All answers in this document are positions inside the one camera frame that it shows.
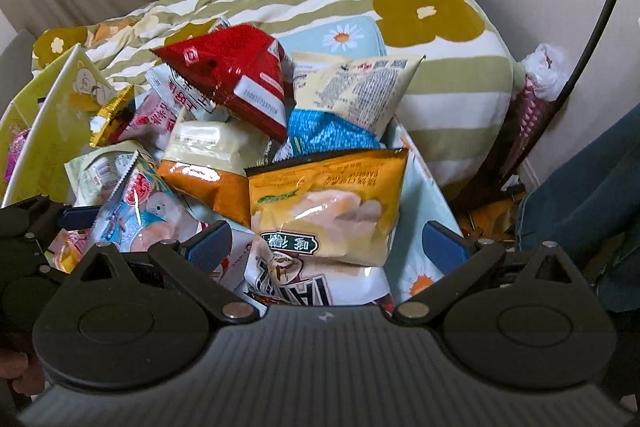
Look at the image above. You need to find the red snack bag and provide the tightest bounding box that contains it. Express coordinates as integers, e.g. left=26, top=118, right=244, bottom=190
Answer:
left=153, top=24, right=288, bottom=143

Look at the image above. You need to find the cream blue snack bag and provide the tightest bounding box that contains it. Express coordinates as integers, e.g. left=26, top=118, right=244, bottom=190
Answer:
left=274, top=52, right=424, bottom=161

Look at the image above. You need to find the light blue cartoon snack bag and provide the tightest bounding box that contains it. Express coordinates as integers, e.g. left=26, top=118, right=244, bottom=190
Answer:
left=86, top=152, right=207, bottom=253

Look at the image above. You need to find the pale green snack packet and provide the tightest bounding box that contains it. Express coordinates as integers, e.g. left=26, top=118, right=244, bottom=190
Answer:
left=64, top=141, right=145, bottom=206

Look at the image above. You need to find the blue jeans leg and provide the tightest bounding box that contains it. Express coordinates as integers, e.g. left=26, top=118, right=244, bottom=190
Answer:
left=515, top=107, right=639, bottom=312

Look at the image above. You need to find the gold foil snack packet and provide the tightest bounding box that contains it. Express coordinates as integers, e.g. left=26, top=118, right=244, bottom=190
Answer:
left=89, top=86, right=136, bottom=147

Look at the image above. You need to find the white black lettered snack bag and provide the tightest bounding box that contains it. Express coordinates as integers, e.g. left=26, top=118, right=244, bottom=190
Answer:
left=244, top=236, right=393, bottom=310

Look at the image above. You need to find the yellow-green paper bag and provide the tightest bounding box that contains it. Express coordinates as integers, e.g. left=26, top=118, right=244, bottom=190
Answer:
left=1, top=44, right=115, bottom=206

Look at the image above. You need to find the white orange snack bag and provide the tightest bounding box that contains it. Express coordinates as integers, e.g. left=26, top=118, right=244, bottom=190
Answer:
left=158, top=118, right=270, bottom=228

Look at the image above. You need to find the orange chip bag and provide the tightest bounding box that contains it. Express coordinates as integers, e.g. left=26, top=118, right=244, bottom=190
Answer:
left=247, top=148, right=409, bottom=267

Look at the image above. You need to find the pink patterned basket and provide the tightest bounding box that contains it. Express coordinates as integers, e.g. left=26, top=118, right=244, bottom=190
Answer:
left=499, top=74, right=554, bottom=185

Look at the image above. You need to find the white pink text snack bag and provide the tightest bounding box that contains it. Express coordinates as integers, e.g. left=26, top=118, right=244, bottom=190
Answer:
left=117, top=64, right=230, bottom=155

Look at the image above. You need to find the striped floral green blanket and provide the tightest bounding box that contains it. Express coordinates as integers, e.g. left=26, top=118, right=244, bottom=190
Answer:
left=32, top=0, right=524, bottom=198

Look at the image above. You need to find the white plastic bag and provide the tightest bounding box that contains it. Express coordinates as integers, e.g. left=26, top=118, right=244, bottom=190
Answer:
left=521, top=43, right=572, bottom=102

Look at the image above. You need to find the black curved cable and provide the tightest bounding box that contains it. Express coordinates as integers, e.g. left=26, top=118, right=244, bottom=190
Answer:
left=491, top=0, right=640, bottom=198

